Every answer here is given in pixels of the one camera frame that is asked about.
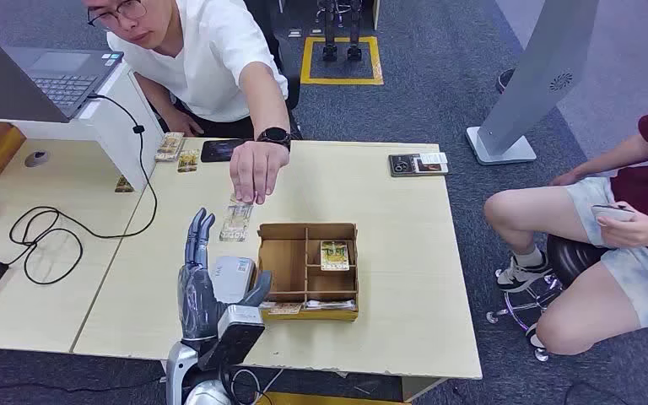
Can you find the person's left hand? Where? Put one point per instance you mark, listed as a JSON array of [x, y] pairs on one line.
[[257, 167], [634, 232]]

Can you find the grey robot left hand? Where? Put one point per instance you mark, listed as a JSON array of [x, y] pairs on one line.
[[198, 302]]

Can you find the person's right hand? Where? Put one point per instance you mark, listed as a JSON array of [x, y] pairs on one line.
[[565, 179], [184, 124]]

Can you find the grey smartphone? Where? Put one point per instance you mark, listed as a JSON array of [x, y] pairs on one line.
[[609, 211]]

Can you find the person's right forearm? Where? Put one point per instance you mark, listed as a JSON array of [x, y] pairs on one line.
[[156, 98]]

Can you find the person's left forearm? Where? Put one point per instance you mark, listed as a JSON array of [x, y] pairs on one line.
[[265, 106]]

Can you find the printed card stack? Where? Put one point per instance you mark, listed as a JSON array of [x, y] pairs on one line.
[[170, 146]]

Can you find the yellow printed room key card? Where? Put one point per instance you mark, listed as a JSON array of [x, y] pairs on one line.
[[334, 256]]

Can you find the white paper card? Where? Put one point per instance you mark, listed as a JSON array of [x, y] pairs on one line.
[[433, 158]]

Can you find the black wristwatch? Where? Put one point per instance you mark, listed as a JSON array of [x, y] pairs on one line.
[[273, 136]]

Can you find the black smartphone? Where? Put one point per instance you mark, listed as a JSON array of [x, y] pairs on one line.
[[218, 151]]

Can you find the black stool chrome base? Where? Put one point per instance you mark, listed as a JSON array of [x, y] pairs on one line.
[[572, 257]]

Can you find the white desk riser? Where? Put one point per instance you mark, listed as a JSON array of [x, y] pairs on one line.
[[117, 128]]

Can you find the wooden compartment box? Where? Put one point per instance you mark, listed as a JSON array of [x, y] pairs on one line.
[[287, 262]]

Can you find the dark round bin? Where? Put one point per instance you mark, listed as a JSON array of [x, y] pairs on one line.
[[504, 81]]

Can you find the yellow floor tape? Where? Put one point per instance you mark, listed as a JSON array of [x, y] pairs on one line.
[[342, 81], [329, 400]]

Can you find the white leaning kiosk stand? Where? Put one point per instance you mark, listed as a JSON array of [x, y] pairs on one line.
[[542, 56]]

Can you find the black-rimmed glasses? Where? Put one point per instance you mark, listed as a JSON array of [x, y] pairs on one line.
[[131, 9]]

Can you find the grey laptop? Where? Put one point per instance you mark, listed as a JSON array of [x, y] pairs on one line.
[[61, 78]]

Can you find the black robot leg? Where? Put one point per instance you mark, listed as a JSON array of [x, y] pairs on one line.
[[355, 33], [330, 33]]

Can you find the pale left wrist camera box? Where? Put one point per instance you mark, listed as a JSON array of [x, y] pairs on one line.
[[240, 330]]

